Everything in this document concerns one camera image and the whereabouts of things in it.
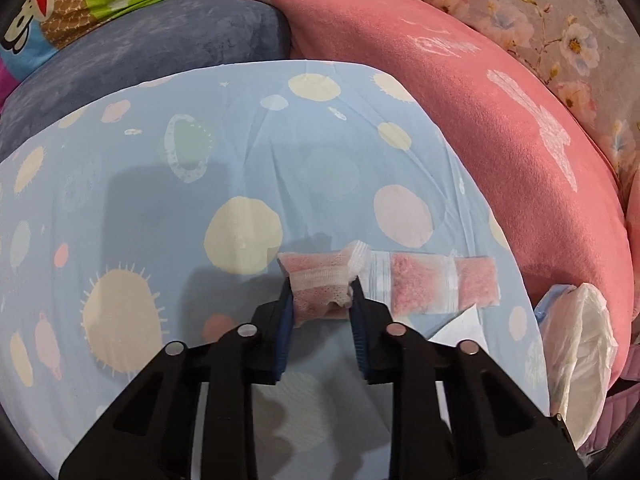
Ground pink pillow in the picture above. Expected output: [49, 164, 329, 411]
[626, 170, 640, 318]

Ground pink quilted bag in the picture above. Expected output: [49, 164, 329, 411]
[578, 372, 639, 455]

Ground pink mesh sachet packet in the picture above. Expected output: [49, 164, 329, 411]
[278, 240, 500, 324]

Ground colourful monkey print bedsheet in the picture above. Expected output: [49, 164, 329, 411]
[1, 0, 163, 100]

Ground white trash bag bin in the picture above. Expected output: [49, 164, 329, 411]
[534, 283, 618, 448]

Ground blue polka dot table cloth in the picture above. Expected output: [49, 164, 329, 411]
[1, 61, 549, 474]

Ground blue grey cushion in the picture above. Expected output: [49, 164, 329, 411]
[1, 0, 291, 157]

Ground grey floral quilt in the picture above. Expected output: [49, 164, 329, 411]
[423, 0, 639, 191]

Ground pink towel blanket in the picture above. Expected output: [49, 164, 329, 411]
[257, 0, 634, 374]

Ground white hotel paper packet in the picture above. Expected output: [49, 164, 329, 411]
[430, 306, 488, 351]

